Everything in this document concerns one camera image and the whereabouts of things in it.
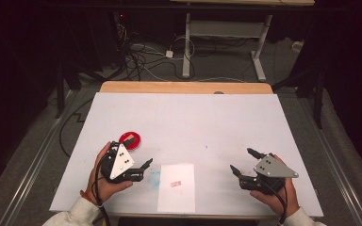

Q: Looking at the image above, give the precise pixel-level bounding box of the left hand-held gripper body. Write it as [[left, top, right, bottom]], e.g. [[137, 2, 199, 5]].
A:
[[100, 140, 146, 185]]

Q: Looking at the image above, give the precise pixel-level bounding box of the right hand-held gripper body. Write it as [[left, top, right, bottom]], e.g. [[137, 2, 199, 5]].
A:
[[239, 153, 300, 193]]

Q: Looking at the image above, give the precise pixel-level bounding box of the person's right hand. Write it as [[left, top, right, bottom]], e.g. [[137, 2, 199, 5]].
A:
[[249, 153, 301, 218]]

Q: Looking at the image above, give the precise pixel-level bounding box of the person's left hand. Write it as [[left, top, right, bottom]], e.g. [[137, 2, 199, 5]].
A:
[[85, 141, 135, 205]]

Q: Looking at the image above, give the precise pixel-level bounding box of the white paper sheet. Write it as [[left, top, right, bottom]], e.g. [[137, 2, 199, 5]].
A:
[[156, 162, 197, 214]]

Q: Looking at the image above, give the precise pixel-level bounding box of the black metal stand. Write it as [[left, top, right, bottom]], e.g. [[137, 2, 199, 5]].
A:
[[54, 60, 68, 121]]

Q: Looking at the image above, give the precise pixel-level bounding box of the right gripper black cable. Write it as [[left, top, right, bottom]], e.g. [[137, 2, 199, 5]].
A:
[[262, 180, 288, 226]]

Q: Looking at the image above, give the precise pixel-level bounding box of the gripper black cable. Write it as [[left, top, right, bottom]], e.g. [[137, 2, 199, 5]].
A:
[[262, 180, 288, 226], [93, 161, 111, 226]]

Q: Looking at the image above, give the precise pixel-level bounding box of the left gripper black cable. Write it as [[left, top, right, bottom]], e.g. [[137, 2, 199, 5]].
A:
[[93, 161, 111, 226]]

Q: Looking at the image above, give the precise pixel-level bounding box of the black floor cable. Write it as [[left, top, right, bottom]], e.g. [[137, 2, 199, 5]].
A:
[[58, 97, 94, 158]]

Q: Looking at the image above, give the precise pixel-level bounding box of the tangle of floor cables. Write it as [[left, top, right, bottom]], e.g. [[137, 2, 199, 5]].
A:
[[112, 22, 199, 83]]

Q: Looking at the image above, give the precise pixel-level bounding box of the white metal desk frame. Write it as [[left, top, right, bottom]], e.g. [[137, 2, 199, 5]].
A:
[[181, 12, 273, 83]]

